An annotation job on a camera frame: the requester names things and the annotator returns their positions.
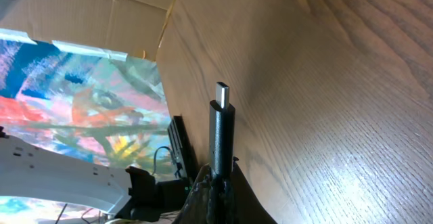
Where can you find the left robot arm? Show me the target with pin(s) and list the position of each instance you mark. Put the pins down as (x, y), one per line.
(131, 193)

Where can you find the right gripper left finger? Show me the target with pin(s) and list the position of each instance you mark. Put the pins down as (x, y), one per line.
(200, 205)

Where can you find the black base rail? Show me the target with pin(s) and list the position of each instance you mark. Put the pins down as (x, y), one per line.
(184, 157)

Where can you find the brown cardboard sheet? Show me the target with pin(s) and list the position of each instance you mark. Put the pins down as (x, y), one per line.
(134, 27)

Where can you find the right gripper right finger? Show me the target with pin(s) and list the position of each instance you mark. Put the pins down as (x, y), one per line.
(241, 204)

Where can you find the colourful painted sheet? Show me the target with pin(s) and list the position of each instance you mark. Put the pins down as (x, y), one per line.
(106, 109)

